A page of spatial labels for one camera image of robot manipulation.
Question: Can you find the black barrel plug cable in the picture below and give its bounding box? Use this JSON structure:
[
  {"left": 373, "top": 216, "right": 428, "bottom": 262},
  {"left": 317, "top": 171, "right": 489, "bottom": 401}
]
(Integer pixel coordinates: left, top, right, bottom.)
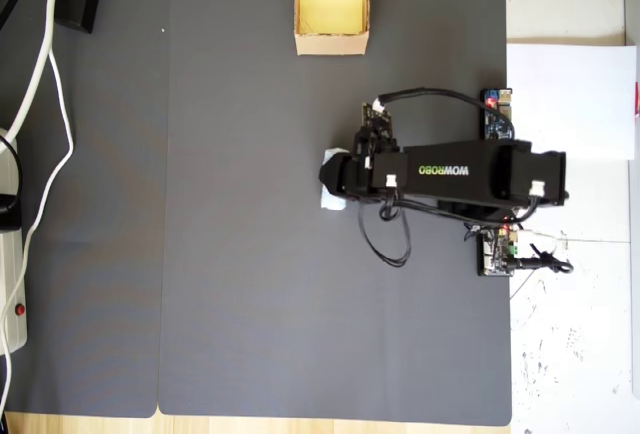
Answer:
[{"left": 514, "top": 248, "right": 575, "bottom": 275}]

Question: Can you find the thin black servo cable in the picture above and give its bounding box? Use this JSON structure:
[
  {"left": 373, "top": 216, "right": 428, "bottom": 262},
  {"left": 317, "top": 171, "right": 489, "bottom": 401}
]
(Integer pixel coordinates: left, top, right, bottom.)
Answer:
[{"left": 356, "top": 197, "right": 414, "bottom": 269}]

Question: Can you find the black camera cable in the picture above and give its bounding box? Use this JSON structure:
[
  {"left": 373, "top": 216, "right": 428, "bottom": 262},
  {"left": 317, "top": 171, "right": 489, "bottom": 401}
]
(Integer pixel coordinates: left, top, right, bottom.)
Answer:
[{"left": 374, "top": 86, "right": 516, "bottom": 143}]

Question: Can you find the gripper camera circuit board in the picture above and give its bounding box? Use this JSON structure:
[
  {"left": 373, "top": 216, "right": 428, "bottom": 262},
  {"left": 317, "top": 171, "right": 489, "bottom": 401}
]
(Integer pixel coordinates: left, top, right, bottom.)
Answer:
[{"left": 361, "top": 99, "right": 397, "bottom": 144}]

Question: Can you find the white paper sheet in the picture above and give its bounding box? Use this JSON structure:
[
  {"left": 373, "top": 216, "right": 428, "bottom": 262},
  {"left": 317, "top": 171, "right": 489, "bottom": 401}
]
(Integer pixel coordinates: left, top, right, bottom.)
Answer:
[{"left": 506, "top": 42, "right": 640, "bottom": 161}]

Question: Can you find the large grey mat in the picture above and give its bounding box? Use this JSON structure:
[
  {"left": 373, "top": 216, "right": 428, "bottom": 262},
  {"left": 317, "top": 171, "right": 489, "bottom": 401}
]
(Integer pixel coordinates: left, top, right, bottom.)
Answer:
[{"left": 157, "top": 0, "right": 514, "bottom": 428}]

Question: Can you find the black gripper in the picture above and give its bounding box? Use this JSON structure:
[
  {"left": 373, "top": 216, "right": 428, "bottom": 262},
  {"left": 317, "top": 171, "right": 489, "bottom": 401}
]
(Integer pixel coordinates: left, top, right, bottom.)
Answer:
[{"left": 318, "top": 126, "right": 399, "bottom": 204}]

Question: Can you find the thick white cable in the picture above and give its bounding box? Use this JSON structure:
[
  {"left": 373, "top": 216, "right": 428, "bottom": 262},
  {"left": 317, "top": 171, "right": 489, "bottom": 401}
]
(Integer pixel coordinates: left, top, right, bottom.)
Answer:
[{"left": 0, "top": 0, "right": 64, "bottom": 143}]

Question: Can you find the narrow grey mat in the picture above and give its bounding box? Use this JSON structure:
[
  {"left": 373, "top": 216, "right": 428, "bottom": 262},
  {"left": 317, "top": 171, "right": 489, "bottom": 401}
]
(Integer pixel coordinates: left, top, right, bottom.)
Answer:
[{"left": 0, "top": 0, "right": 174, "bottom": 418}]

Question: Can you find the open cardboard box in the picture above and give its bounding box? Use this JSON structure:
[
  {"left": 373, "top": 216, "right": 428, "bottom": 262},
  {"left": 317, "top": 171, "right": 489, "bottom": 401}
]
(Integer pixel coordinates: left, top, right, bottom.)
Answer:
[{"left": 292, "top": 0, "right": 371, "bottom": 57}]

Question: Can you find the blue controller circuit board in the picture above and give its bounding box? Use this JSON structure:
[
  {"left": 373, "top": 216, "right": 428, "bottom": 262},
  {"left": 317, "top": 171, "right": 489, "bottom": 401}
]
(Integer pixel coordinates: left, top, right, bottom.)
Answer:
[{"left": 479, "top": 87, "right": 516, "bottom": 143}]

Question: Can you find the white power strip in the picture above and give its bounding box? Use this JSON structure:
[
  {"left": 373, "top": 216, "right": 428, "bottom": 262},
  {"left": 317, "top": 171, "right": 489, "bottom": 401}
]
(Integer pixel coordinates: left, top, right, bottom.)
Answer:
[{"left": 0, "top": 128, "right": 29, "bottom": 353}]

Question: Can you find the black controller circuit board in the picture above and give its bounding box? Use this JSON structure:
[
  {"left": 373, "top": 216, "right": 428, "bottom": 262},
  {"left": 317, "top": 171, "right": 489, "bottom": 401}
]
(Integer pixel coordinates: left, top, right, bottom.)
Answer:
[{"left": 474, "top": 223, "right": 521, "bottom": 278}]

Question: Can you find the light blue cloth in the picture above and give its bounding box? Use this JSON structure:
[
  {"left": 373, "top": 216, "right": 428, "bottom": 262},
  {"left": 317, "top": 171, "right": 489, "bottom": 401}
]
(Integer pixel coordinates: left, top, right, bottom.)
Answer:
[{"left": 319, "top": 147, "right": 347, "bottom": 213}]

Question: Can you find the thin white cable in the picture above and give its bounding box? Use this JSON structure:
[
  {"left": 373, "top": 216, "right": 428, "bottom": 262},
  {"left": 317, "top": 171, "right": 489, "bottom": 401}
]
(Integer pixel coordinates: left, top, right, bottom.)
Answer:
[{"left": 0, "top": 0, "right": 76, "bottom": 405}]

